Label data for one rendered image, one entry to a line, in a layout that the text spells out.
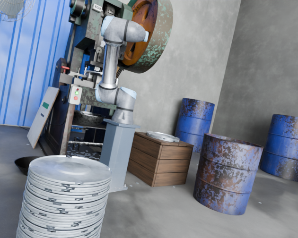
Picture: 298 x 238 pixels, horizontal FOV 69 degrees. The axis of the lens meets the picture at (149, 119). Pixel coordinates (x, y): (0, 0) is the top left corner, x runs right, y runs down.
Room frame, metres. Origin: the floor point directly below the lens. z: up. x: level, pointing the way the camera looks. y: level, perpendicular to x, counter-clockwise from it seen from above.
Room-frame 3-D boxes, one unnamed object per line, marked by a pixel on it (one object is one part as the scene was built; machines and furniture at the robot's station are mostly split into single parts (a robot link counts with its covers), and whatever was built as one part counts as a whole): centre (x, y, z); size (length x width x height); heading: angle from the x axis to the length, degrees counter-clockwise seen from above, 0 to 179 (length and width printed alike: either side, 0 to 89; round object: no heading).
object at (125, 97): (1.46, 0.18, 0.62); 0.13 x 0.12 x 0.14; 93
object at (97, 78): (1.93, 0.49, 0.72); 0.25 x 0.14 x 0.14; 35
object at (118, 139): (1.46, 0.17, 0.23); 0.19 x 0.19 x 0.45; 46
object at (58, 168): (0.79, 0.24, 0.31); 0.29 x 0.29 x 0.01
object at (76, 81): (2.08, 0.59, 0.68); 0.45 x 0.30 x 0.06; 125
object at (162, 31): (2.36, 0.37, 1.33); 1.03 x 0.28 x 0.82; 35
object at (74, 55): (2.19, 0.67, 0.83); 0.79 x 0.43 x 1.34; 35
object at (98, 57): (2.04, 0.56, 1.04); 0.17 x 0.15 x 0.30; 35
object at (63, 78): (1.71, 0.71, 0.62); 0.10 x 0.06 x 0.20; 125
